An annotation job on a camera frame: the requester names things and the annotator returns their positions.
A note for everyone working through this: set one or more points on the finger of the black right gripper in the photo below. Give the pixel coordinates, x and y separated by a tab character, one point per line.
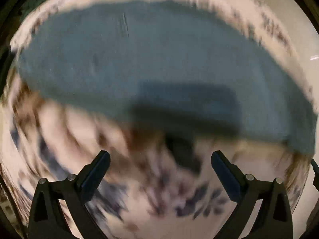
315	168

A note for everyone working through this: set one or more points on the floral cream bed blanket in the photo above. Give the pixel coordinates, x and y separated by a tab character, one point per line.
159	184

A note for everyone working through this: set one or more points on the blue denim jeans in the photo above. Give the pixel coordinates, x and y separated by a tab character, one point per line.
168	66

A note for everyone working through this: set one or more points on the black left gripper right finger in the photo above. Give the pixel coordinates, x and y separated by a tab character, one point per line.
274	219

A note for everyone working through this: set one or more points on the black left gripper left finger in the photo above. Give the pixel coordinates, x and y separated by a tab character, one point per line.
46	217

